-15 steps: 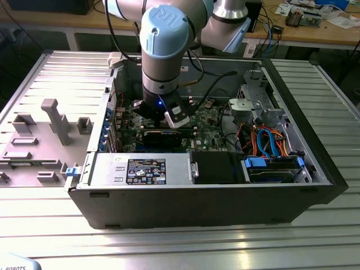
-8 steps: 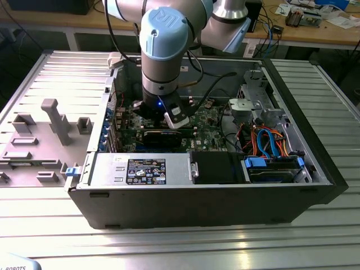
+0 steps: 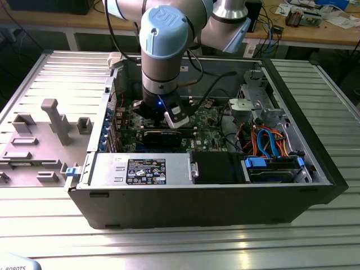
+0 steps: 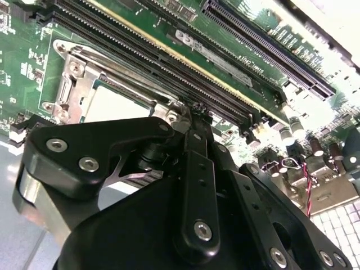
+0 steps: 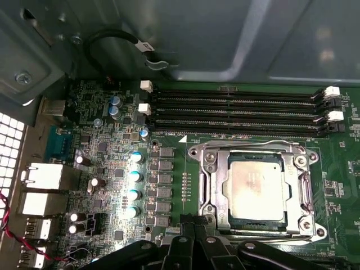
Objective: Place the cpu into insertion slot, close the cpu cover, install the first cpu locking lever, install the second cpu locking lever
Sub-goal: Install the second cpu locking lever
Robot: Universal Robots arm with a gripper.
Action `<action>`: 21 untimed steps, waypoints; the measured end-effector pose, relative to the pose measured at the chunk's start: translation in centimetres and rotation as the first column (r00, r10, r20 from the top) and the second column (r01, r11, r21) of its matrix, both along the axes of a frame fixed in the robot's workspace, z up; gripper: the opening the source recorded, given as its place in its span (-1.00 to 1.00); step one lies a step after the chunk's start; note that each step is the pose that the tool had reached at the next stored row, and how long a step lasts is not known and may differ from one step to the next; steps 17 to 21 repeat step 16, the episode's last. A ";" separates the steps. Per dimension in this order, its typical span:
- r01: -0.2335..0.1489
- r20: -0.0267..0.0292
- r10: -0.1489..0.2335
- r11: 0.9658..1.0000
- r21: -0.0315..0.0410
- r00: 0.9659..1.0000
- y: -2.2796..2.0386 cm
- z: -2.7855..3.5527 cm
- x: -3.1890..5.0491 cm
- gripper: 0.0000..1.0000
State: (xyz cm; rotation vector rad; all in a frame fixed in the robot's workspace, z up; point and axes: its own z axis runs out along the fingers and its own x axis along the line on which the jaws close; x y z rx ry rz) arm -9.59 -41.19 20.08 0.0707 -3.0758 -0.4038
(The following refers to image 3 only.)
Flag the finned CPU cooler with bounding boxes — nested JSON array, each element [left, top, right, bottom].
[[285, 7, 304, 28]]

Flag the green RAM stick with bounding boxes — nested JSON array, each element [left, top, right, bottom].
[[123, 126, 197, 132]]

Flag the black graphics card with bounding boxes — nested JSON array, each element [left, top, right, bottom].
[[142, 129, 183, 148]]

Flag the beige plastic block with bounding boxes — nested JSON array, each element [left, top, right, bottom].
[[107, 51, 125, 70]]

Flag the green motherboard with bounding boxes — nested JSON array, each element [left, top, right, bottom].
[[111, 97, 235, 154]]

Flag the grey power supply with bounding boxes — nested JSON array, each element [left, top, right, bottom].
[[89, 153, 195, 187]]

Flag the grey parts rack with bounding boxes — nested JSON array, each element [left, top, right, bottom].
[[0, 98, 94, 188]]

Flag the blue case latch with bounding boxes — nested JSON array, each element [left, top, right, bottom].
[[65, 165, 82, 178]]

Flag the perforated metal disk bay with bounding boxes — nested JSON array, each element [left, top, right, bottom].
[[237, 69, 271, 100]]

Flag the black PC case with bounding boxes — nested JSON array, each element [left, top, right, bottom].
[[67, 55, 349, 230]]

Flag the wooden desk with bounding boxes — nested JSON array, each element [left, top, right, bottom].
[[0, 0, 360, 51]]

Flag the white paper label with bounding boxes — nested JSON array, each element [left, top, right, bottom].
[[243, 42, 257, 59]]

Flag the hard disk in blue carrier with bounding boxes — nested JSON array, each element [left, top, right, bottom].
[[241, 155, 307, 184]]

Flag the black upright box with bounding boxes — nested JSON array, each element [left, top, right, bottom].
[[249, 0, 264, 34]]

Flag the black flat device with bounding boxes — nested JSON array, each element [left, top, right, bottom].
[[8, 0, 91, 15]]

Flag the grey metal device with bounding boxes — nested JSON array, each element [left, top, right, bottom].
[[302, 10, 323, 28]]

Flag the blue flat box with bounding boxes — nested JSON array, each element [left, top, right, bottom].
[[314, 0, 350, 8]]

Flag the white papers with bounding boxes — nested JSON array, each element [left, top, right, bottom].
[[327, 16, 360, 29]]

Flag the white black camera box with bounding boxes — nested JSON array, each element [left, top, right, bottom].
[[164, 102, 191, 131]]

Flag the thin red wire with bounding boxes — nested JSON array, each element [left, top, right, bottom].
[[110, 91, 126, 110]]

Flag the black camera cable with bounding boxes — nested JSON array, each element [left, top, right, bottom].
[[192, 71, 237, 109]]

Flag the silver embossed metal bracket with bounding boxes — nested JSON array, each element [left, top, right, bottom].
[[227, 97, 262, 118]]

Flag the orange power wire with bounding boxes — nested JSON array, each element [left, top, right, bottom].
[[238, 125, 292, 158]]

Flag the blue data wire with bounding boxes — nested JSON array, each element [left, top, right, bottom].
[[256, 127, 282, 159]]

